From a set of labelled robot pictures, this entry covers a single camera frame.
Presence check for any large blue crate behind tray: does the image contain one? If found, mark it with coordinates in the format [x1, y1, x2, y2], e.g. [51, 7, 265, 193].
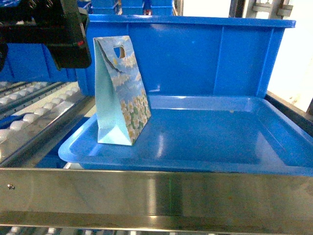
[87, 14, 296, 98]

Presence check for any steel front shelf rail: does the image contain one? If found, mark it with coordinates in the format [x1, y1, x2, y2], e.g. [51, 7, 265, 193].
[0, 168, 313, 235]

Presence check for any blue plastic tray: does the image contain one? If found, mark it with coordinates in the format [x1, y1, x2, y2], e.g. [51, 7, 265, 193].
[58, 95, 313, 176]

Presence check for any left flower gift bag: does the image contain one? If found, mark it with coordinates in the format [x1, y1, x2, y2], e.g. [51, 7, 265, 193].
[93, 36, 151, 146]

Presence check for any white roller conveyor track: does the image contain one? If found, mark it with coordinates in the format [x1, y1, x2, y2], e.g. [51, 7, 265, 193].
[0, 85, 83, 147]

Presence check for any blue crate on left lane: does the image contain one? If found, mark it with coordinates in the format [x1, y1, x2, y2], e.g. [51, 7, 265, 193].
[0, 44, 77, 83]

